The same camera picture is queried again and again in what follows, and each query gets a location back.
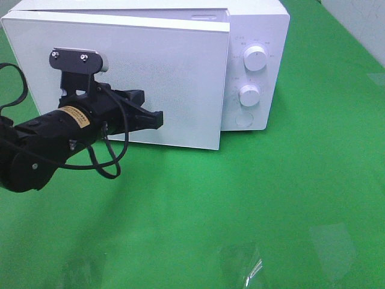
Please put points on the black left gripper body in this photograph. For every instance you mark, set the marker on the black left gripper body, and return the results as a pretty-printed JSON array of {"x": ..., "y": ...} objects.
[{"x": 95, "y": 100}]

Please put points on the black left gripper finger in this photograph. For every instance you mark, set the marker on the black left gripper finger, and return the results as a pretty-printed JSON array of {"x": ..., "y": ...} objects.
[
  {"x": 144, "y": 119},
  {"x": 132, "y": 98}
]

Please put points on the round microwave door button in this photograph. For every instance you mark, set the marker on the round microwave door button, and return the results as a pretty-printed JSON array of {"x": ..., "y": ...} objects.
[{"x": 244, "y": 120}]

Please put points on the white microwave knob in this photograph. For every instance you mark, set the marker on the white microwave knob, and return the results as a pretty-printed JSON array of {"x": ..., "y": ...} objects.
[
  {"x": 249, "y": 95},
  {"x": 255, "y": 57}
]

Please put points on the white microwave door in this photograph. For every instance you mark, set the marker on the white microwave door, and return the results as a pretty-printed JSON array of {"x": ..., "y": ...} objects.
[{"x": 177, "y": 56}]

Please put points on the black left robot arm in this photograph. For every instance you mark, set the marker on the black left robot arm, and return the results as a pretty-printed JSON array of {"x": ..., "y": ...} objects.
[{"x": 74, "y": 136}]

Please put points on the white microwave oven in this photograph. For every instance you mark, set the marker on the white microwave oven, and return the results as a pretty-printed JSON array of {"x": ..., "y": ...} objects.
[{"x": 251, "y": 22}]

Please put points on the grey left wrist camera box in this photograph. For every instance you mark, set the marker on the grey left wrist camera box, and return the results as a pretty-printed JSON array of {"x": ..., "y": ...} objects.
[{"x": 78, "y": 61}]

